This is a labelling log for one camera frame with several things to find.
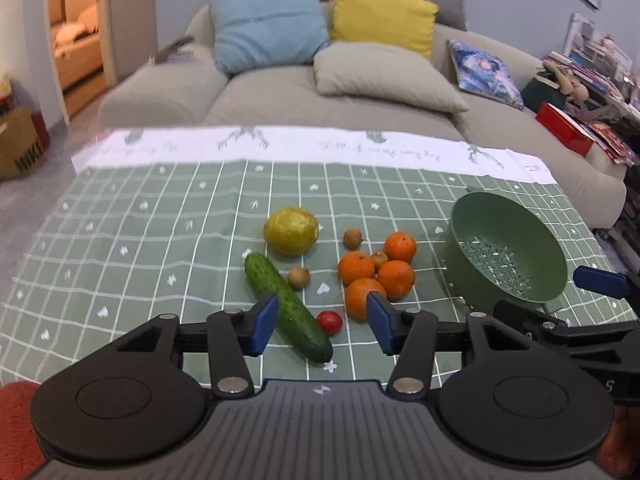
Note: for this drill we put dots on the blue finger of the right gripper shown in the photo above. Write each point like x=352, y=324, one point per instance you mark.
x=602, y=282

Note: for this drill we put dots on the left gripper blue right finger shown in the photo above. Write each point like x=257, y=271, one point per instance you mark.
x=411, y=336

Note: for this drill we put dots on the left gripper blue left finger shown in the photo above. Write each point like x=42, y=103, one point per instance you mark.
x=232, y=335

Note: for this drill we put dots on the orange tangerine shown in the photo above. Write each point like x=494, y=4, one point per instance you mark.
x=355, y=298
x=401, y=246
x=354, y=266
x=397, y=278

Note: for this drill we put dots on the green cucumber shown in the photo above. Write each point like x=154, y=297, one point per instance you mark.
x=295, y=322

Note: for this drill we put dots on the orange tangerine front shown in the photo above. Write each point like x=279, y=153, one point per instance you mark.
x=355, y=298

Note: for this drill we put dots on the red cherry tomato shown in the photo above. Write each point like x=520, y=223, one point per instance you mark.
x=330, y=322

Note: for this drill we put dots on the brown longan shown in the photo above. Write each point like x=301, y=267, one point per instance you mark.
x=378, y=259
x=299, y=278
x=352, y=239

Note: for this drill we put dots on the orange tangerine back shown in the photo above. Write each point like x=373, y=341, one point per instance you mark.
x=401, y=246

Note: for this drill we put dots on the brown longan back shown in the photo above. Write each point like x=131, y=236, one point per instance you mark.
x=352, y=239

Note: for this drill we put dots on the green colander bowl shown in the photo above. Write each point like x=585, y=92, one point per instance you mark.
x=496, y=251

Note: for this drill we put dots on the yellow-green round fruit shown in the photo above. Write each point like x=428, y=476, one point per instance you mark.
x=291, y=231

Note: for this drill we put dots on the bed in far room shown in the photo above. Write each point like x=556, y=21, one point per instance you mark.
x=76, y=47

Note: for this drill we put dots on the green checked tablecloth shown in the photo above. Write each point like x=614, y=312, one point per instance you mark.
x=160, y=221

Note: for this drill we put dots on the red box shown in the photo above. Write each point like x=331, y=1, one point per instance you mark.
x=565, y=129

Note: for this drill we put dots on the cluttered desk with magazines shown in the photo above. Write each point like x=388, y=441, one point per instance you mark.
x=608, y=91

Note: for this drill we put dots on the plush toy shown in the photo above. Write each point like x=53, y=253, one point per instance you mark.
x=569, y=85

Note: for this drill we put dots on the dark green bag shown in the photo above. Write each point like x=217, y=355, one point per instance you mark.
x=543, y=88

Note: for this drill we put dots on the beige sofa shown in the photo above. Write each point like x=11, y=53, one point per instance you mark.
x=189, y=91

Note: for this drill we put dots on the blue patterned cushion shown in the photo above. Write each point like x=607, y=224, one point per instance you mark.
x=483, y=74

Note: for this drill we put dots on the beige cushion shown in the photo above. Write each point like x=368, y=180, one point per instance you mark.
x=388, y=73

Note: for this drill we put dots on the light blue cushion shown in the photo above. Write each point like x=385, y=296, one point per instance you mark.
x=255, y=34

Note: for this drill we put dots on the yellow cushion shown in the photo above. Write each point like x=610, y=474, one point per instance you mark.
x=409, y=24

